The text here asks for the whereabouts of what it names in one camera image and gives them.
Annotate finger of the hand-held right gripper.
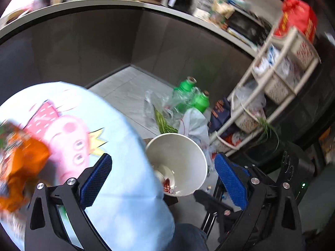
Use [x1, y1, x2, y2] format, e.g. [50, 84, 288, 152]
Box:
[162, 196, 179, 207]
[194, 189, 236, 236]

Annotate red gift bag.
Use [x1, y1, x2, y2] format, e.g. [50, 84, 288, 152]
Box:
[273, 0, 318, 44]

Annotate black microwave oven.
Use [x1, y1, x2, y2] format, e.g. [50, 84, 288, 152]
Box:
[227, 10, 272, 48]

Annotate grey kitchen counter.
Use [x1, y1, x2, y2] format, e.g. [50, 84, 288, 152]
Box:
[0, 0, 262, 58]

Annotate colourful food box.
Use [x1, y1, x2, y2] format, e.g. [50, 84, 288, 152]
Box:
[209, 0, 235, 23]

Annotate red and white packet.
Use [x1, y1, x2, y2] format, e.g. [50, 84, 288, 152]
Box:
[222, 132, 247, 147]

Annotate orange snack packet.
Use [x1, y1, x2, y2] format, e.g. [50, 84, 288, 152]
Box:
[0, 122, 51, 213]

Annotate green onion stalks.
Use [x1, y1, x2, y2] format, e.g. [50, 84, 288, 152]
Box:
[258, 117, 280, 149]

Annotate green film roll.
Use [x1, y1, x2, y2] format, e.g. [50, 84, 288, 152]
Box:
[192, 91, 210, 113]
[174, 76, 197, 110]

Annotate dark blue printed bag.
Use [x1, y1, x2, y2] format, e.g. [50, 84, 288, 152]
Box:
[209, 97, 232, 133]

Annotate white plastic bag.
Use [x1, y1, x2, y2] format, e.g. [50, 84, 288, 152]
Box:
[178, 108, 210, 160]

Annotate white paper cup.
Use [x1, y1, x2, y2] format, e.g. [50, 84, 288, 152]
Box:
[145, 133, 208, 197]

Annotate beige storage rack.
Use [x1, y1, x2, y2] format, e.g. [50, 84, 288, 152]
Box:
[209, 27, 321, 158]

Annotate crumpled clear bag in rack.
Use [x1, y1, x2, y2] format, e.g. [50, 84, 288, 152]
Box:
[232, 81, 267, 117]

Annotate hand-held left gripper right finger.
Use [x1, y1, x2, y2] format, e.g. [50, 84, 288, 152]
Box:
[214, 152, 307, 251]

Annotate person's jeans leg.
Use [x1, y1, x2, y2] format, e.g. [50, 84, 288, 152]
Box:
[171, 223, 210, 251]

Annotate clear plastic bag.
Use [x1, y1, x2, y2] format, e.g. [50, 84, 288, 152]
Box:
[144, 89, 185, 126]

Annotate white bags in rack basket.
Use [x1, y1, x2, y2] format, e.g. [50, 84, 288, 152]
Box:
[253, 44, 302, 85]

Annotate light blue printed tablecloth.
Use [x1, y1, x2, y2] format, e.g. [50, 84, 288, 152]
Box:
[0, 82, 175, 251]

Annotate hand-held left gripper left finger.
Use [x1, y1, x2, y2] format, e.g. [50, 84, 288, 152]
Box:
[24, 153, 113, 251]

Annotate green beans bunch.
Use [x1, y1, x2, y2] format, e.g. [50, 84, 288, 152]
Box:
[154, 108, 179, 134]

